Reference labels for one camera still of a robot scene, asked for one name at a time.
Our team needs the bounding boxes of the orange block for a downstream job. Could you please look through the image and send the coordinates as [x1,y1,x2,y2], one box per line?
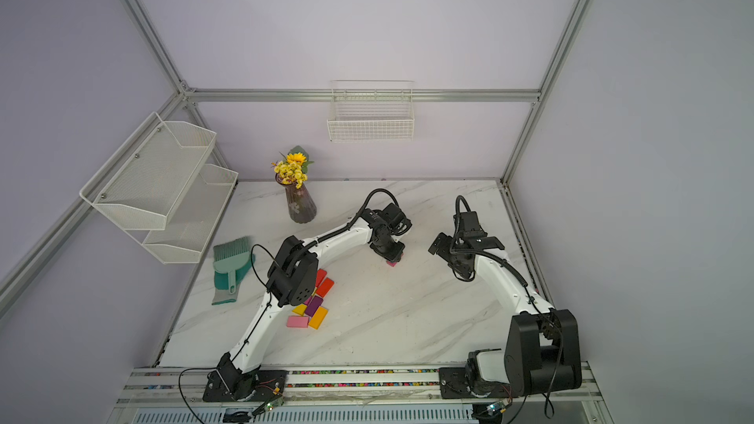
[308,306,329,330]

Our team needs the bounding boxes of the yellow block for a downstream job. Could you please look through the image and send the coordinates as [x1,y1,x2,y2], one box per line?
[292,304,307,316]

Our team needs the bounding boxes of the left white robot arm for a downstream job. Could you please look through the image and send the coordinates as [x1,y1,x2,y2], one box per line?
[207,188,412,395]

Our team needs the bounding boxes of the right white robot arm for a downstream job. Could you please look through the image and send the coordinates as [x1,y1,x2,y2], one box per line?
[429,196,582,400]

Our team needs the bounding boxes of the red block middle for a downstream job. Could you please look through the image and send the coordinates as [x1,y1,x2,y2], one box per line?
[315,269,327,288]

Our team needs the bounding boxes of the red block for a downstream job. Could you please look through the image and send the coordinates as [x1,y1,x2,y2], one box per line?
[315,269,327,288]
[316,277,335,298]

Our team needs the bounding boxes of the red block right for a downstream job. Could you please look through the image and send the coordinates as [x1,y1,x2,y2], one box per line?
[316,277,335,298]

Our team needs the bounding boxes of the dark glass vase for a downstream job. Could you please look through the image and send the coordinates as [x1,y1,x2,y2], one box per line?
[285,185,317,224]

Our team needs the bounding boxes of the purple block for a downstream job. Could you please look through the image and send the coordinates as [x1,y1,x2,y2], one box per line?
[304,296,324,317]

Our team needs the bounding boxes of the yellow flower bouquet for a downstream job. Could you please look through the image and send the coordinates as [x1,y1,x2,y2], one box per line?
[272,145,314,190]

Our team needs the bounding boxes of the pink block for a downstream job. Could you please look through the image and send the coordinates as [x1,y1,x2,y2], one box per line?
[286,315,310,329]

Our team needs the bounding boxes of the white two-tier mesh shelf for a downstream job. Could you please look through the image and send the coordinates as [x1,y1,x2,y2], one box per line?
[80,113,238,264]

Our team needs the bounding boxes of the white wire wall basket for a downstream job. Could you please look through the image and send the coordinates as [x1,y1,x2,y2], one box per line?
[327,80,415,143]

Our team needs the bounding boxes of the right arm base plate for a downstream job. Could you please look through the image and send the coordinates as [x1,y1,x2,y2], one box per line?
[438,367,512,400]

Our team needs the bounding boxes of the aluminium frame back bar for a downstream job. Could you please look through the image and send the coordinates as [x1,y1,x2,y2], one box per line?
[185,88,541,103]

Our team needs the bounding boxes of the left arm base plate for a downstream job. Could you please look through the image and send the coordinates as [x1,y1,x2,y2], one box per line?
[202,370,289,402]

